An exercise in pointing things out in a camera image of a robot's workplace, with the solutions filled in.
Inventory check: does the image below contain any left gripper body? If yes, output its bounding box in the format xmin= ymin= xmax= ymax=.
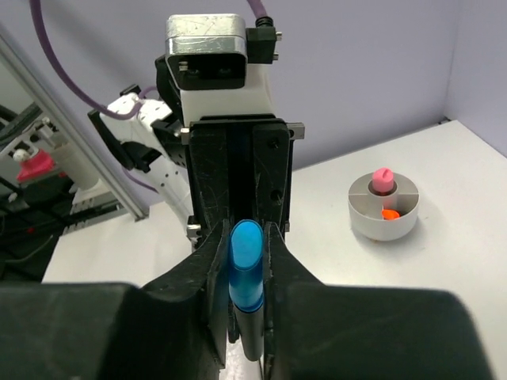
xmin=154 ymin=58 xmax=304 ymax=241

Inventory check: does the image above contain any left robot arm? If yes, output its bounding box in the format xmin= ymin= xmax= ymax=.
xmin=89 ymin=55 xmax=304 ymax=244

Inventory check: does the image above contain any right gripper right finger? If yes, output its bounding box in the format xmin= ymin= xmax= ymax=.
xmin=264 ymin=222 xmax=494 ymax=379

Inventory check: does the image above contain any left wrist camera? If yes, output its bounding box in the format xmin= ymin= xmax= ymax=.
xmin=164 ymin=13 xmax=282 ymax=116

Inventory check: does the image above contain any white round divided container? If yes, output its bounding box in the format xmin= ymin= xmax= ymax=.
xmin=348 ymin=173 xmax=420 ymax=241

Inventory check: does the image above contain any blue tip black highlighter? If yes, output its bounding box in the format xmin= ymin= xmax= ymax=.
xmin=228 ymin=219 xmax=265 ymax=362

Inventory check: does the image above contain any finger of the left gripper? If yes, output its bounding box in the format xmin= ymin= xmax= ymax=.
xmin=252 ymin=120 xmax=291 ymax=233
xmin=189 ymin=127 xmax=229 ymax=239

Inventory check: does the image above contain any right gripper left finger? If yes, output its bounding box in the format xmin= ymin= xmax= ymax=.
xmin=1 ymin=221 xmax=231 ymax=379

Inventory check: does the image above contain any blue highlighter cap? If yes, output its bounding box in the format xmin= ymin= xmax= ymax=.
xmin=229 ymin=219 xmax=264 ymax=313

